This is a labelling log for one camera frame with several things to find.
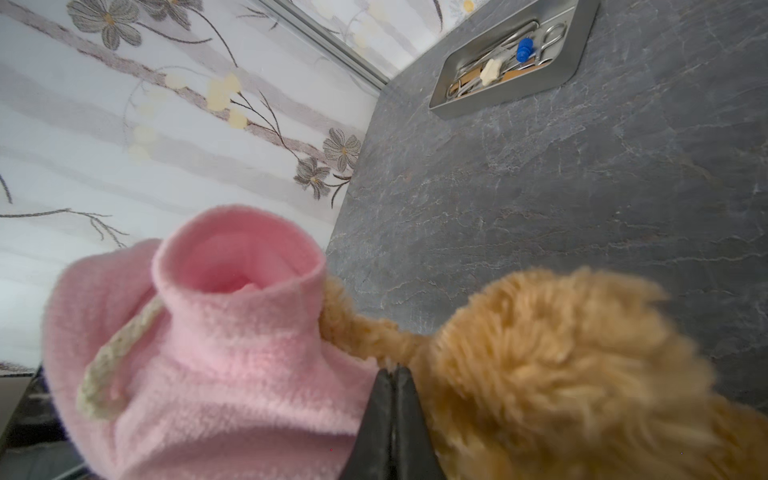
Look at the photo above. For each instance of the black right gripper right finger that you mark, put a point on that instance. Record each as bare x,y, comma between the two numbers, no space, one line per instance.
414,456

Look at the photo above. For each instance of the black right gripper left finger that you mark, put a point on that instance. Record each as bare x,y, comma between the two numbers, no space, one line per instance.
371,455

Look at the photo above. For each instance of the brown teddy bear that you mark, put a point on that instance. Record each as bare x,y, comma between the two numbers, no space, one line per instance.
543,375

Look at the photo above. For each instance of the pink teddy hoodie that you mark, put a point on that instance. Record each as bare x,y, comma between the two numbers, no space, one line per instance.
200,357

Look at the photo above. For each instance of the metal instrument tray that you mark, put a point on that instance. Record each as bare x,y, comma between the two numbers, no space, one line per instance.
535,49

